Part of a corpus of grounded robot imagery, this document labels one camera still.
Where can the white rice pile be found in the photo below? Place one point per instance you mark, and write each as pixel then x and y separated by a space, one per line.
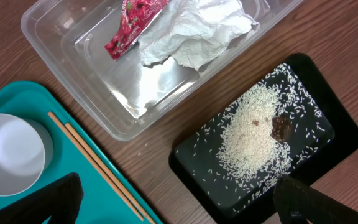
pixel 248 148

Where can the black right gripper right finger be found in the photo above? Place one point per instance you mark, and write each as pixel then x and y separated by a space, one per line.
pixel 296 202

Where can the brown food scrap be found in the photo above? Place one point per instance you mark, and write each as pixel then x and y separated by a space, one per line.
pixel 281 128

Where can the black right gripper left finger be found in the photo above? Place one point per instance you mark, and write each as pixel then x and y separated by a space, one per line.
pixel 58 202

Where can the black waste tray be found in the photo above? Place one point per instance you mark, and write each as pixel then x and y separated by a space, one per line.
pixel 322 135

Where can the clear plastic bin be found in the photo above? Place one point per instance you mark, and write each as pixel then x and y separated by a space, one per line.
pixel 124 96

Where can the red snack wrapper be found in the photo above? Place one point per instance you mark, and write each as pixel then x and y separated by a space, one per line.
pixel 136 16

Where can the grey small bowl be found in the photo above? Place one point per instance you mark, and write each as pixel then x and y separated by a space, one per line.
pixel 26 150

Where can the white napkin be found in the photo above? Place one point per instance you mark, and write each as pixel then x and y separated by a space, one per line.
pixel 194 32

